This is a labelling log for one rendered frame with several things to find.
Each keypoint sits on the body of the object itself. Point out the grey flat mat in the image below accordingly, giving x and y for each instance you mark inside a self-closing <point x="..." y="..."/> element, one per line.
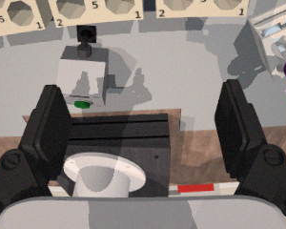
<point x="154" y="64"/>

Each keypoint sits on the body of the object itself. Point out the white tube rack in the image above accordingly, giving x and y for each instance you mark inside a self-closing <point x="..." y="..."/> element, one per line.
<point x="261" y="22"/>

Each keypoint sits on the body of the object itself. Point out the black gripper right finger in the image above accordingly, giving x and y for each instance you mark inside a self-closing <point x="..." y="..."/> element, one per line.
<point x="259" y="167"/>

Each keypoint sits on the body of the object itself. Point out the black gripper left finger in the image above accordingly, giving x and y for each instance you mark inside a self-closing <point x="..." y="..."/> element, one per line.
<point x="25" y="172"/>

